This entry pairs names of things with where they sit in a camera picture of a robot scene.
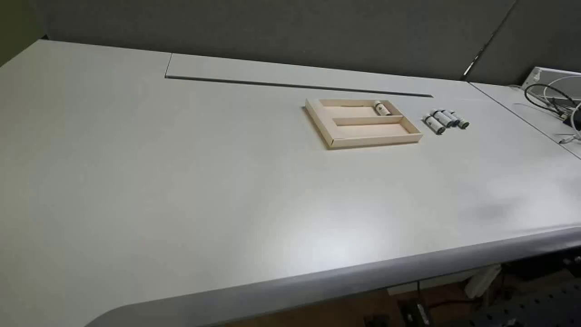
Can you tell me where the wooden tray with compartments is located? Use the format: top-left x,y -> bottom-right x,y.
304,99 -> 421,150

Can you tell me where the white table leg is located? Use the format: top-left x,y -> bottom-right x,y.
464,266 -> 500,300

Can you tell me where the white device box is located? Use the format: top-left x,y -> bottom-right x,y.
520,66 -> 581,101

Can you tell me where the black cable loop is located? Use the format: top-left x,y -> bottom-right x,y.
522,82 -> 581,130

